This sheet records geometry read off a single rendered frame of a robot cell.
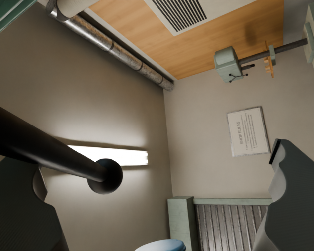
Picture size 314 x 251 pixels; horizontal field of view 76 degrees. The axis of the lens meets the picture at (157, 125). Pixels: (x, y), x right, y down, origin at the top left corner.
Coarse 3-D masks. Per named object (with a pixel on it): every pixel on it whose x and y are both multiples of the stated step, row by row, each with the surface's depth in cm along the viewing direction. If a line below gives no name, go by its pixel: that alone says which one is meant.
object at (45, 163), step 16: (0, 112) 6; (0, 128) 6; (16, 128) 6; (32, 128) 7; (0, 144) 6; (16, 144) 7; (32, 144) 7; (48, 144) 8; (64, 144) 10; (32, 160) 8; (48, 160) 9; (64, 160) 10; (80, 160) 12; (112, 160) 20; (80, 176) 14; (96, 176) 16; (112, 176) 18; (96, 192) 19
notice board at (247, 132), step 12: (252, 108) 275; (228, 120) 289; (240, 120) 280; (252, 120) 273; (240, 132) 278; (252, 132) 270; (264, 132) 263; (240, 144) 276; (252, 144) 268; (264, 144) 261
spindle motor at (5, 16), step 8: (0, 0) 12; (8, 0) 12; (16, 0) 12; (24, 0) 13; (32, 0) 13; (0, 8) 12; (8, 8) 12; (16, 8) 14; (24, 8) 14; (0, 16) 13; (8, 16) 14; (16, 16) 14; (0, 24) 15; (8, 24) 17
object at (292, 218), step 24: (288, 144) 10; (288, 168) 9; (312, 168) 9; (288, 192) 8; (312, 192) 8; (264, 216) 7; (288, 216) 7; (312, 216) 7; (264, 240) 6; (288, 240) 6; (312, 240) 6
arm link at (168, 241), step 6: (162, 240) 46; (168, 240) 45; (174, 240) 44; (180, 240) 43; (144, 246) 44; (150, 246) 43; (156, 246) 42; (162, 246) 41; (168, 246) 41; (174, 246) 40; (180, 246) 40
